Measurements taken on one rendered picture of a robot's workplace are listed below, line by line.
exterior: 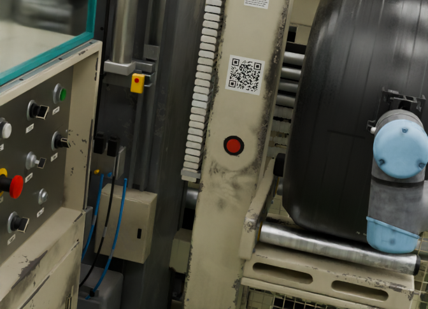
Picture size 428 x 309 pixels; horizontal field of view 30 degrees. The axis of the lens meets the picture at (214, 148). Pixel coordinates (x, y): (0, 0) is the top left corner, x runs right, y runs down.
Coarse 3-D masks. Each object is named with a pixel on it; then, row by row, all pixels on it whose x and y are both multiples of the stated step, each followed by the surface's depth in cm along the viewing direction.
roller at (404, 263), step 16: (272, 224) 172; (272, 240) 171; (288, 240) 170; (304, 240) 169; (320, 240) 169; (336, 240) 169; (336, 256) 169; (352, 256) 168; (368, 256) 167; (384, 256) 167; (400, 256) 167; (416, 256) 168; (400, 272) 167; (416, 272) 166
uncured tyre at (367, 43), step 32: (320, 0) 160; (352, 0) 152; (384, 0) 152; (416, 0) 152; (320, 32) 152; (352, 32) 148; (384, 32) 148; (416, 32) 147; (320, 64) 148; (352, 64) 146; (384, 64) 146; (416, 64) 145; (320, 96) 147; (352, 96) 146; (416, 96) 144; (320, 128) 148; (352, 128) 146; (288, 160) 156; (320, 160) 150; (352, 160) 148; (288, 192) 161; (320, 192) 154; (352, 192) 152; (320, 224) 163; (352, 224) 159
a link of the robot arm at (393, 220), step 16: (384, 192) 114; (400, 192) 113; (416, 192) 113; (368, 208) 118; (384, 208) 114; (400, 208) 113; (416, 208) 114; (368, 224) 117; (384, 224) 114; (400, 224) 114; (416, 224) 115; (368, 240) 117; (384, 240) 115; (400, 240) 114; (416, 240) 116
